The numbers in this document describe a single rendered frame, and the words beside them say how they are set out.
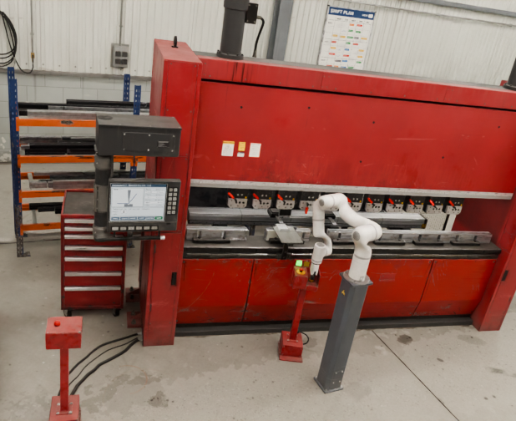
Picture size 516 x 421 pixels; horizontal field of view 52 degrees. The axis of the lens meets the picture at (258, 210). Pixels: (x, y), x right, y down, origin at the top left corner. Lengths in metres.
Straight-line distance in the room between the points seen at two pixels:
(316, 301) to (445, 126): 1.84
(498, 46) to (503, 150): 6.51
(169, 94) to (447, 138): 2.35
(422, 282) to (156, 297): 2.43
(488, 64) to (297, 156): 7.66
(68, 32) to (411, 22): 5.56
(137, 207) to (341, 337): 1.78
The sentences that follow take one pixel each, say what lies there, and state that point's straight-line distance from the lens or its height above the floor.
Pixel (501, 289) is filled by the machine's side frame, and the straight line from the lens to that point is 5.61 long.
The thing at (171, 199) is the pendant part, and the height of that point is 1.48.
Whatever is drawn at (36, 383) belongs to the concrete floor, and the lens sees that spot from 4.29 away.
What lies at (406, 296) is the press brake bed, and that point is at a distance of 5.18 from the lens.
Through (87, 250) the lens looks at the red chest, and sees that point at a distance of 4.42.
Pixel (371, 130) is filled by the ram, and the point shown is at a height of 1.88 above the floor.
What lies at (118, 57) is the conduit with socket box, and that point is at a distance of 7.68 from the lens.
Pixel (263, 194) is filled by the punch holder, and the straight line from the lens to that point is 4.21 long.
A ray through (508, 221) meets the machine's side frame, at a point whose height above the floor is 1.14.
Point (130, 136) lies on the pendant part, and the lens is 3.31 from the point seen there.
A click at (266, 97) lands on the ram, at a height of 2.07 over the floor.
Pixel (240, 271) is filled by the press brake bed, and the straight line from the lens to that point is 4.38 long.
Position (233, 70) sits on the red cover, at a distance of 3.83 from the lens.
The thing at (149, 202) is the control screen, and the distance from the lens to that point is 3.47.
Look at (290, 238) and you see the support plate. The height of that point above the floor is 1.00.
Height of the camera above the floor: 2.90
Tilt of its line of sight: 24 degrees down
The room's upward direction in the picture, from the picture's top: 9 degrees clockwise
